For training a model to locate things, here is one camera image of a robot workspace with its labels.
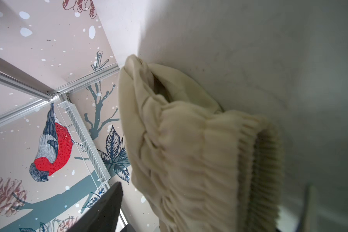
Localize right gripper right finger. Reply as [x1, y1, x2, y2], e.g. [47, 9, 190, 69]
[297, 185, 318, 232]

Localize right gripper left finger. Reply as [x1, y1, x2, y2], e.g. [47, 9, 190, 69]
[67, 182, 123, 232]

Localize beige shorts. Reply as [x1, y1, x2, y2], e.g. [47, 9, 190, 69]
[119, 55, 284, 232]

